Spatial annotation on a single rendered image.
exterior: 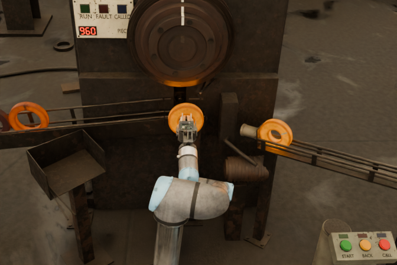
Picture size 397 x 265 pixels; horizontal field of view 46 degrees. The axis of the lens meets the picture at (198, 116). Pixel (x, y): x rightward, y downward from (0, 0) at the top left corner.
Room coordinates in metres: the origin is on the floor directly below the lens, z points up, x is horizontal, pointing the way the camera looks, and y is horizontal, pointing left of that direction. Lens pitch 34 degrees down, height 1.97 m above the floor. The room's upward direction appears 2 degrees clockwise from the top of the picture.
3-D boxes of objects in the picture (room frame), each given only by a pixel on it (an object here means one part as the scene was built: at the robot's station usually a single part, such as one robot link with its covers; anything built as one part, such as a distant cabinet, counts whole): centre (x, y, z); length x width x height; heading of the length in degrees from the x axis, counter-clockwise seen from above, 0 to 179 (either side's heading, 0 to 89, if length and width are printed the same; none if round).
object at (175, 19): (1.77, 0.08, 1.11); 0.28 x 0.06 x 0.28; 95
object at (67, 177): (1.53, 0.56, 0.36); 0.26 x 0.20 x 0.72; 130
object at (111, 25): (1.94, 0.44, 1.15); 0.26 x 0.02 x 0.18; 95
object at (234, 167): (1.76, -0.25, 0.27); 0.22 x 0.13 x 0.53; 95
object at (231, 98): (1.90, -0.14, 0.68); 0.11 x 0.08 x 0.24; 5
